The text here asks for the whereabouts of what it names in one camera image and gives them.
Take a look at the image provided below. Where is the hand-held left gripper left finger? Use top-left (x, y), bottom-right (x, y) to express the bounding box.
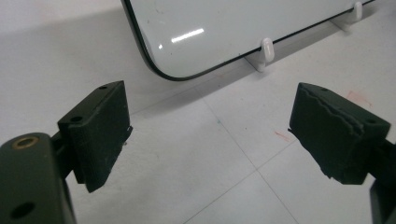
top-left (50, 79), bottom-right (134, 194)

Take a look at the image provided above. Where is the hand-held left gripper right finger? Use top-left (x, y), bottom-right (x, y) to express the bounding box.
top-left (288, 81), bottom-right (392, 186)

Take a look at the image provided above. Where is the white plastic board stand foot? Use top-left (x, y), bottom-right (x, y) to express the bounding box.
top-left (330, 1), bottom-right (364, 33)
top-left (245, 37), bottom-right (276, 73)

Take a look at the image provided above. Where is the white whiteboard with black rim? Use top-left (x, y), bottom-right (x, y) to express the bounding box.
top-left (120, 0), bottom-right (376, 82)

